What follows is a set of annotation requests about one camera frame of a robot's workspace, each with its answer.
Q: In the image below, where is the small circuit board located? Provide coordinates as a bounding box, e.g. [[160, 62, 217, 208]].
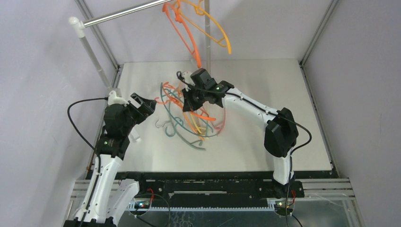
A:
[[274, 202, 293, 209], [133, 201, 151, 210]]

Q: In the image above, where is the white clothes rack frame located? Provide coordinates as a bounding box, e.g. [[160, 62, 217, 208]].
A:
[[67, 0, 234, 145]]

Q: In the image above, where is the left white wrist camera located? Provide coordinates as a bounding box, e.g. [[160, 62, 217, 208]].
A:
[[107, 90, 129, 106]]

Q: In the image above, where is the teal plastic hanger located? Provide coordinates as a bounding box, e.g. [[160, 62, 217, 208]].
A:
[[159, 82, 220, 151]]

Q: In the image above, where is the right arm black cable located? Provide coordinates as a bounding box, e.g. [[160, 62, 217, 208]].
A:
[[176, 71, 312, 227]]

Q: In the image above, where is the light orange wire-hook hanger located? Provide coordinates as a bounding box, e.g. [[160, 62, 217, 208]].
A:
[[183, 112, 205, 141]]

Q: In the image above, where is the right small circuit board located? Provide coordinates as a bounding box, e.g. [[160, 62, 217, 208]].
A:
[[274, 202, 293, 209]]

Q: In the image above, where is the pale yellow wire-hook hanger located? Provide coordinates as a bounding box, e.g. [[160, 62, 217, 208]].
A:
[[178, 79, 209, 135]]

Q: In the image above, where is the orange plastic hanger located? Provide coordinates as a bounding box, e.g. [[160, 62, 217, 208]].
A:
[[155, 82, 221, 141], [162, 0, 202, 68]]

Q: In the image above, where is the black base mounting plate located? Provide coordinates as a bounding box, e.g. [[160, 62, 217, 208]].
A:
[[116, 171, 339, 210]]

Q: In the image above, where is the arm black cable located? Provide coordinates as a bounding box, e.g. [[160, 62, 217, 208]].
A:
[[176, 71, 312, 227], [67, 97, 109, 154]]

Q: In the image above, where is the aluminium rail frame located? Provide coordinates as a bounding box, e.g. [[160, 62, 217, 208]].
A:
[[67, 178, 356, 210]]

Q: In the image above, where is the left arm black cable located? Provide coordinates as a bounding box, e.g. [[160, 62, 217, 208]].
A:
[[67, 97, 109, 154]]

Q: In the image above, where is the pink wire-hook hanger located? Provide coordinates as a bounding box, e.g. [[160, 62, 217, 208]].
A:
[[199, 104, 227, 137]]

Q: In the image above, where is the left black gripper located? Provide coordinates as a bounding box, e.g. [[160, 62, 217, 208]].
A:
[[122, 93, 156, 135]]

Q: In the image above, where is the yellow-orange plastic hanger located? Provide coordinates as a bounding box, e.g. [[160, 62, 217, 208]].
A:
[[173, 0, 232, 55]]

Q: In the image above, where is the left small circuit board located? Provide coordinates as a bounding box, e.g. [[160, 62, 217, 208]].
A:
[[133, 201, 151, 210]]

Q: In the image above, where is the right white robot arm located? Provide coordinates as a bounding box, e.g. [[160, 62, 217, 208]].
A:
[[176, 68, 299, 197]]

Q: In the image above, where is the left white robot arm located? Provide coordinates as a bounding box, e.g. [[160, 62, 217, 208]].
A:
[[63, 91, 157, 227]]

